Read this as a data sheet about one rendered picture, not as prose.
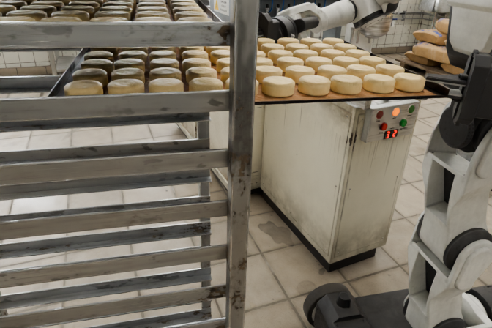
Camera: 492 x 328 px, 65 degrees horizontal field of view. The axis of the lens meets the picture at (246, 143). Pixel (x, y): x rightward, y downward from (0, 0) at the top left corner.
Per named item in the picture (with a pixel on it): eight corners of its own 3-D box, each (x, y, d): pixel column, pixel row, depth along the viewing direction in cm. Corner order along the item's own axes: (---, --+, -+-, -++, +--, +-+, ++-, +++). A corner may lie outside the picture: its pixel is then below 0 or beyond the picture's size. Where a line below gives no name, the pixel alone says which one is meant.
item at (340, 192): (258, 198, 233) (266, 50, 194) (305, 187, 247) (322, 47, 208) (326, 279, 176) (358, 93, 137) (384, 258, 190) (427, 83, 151)
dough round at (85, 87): (105, 102, 53) (104, 88, 52) (66, 106, 51) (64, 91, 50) (102, 91, 57) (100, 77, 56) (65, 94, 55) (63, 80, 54)
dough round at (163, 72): (150, 88, 59) (148, 75, 58) (149, 79, 63) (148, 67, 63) (182, 87, 60) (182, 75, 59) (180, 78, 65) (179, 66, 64)
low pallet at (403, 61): (393, 66, 541) (394, 58, 536) (435, 62, 570) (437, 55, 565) (467, 92, 442) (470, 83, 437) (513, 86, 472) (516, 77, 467)
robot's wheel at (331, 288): (310, 325, 158) (354, 304, 158) (315, 336, 153) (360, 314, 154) (296, 296, 148) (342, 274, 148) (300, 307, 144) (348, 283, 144)
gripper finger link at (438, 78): (424, 77, 67) (463, 81, 66) (425, 82, 65) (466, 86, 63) (426, 68, 67) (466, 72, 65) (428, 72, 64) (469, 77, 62)
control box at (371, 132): (359, 139, 148) (366, 105, 142) (405, 130, 158) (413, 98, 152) (366, 143, 145) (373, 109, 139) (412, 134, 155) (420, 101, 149)
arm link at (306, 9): (271, 15, 111) (308, 4, 116) (282, 46, 112) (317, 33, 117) (282, 9, 105) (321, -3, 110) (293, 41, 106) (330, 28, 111)
